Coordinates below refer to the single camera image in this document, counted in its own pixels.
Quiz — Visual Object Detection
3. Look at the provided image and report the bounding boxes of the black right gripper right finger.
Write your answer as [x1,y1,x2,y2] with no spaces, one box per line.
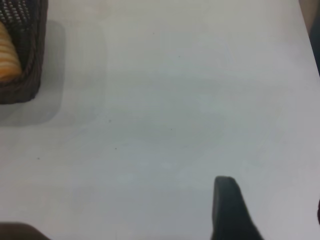
[211,176,266,240]

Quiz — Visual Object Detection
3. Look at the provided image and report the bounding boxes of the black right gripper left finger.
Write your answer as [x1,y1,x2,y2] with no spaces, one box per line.
[0,221,52,240]

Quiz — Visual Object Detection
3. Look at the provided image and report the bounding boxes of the dark brown wicker basket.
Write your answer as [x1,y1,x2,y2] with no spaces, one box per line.
[0,0,48,105]

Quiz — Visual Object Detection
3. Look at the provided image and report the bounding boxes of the striped orange bread roll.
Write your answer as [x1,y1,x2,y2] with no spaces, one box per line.
[0,21,23,85]

